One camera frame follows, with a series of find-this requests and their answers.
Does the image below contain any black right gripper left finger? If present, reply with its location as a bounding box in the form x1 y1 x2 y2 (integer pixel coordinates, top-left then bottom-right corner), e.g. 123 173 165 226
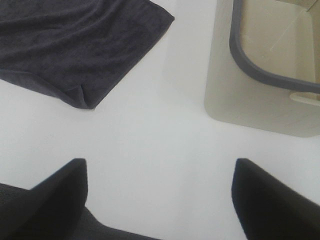
0 158 88 240

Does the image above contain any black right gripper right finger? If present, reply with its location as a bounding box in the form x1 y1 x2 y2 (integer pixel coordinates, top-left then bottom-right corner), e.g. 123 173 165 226
231 158 320 240

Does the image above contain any dark grey towel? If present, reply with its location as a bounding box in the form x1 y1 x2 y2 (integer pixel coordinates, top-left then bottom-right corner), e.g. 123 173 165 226
0 0 175 110

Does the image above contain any beige basket grey rim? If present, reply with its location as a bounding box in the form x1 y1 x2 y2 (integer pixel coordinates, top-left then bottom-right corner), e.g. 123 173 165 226
204 0 320 137

